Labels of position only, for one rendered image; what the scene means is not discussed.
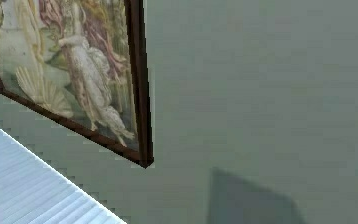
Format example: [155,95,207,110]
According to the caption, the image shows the brown framed painting with figures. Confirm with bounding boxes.
[0,0,155,169]

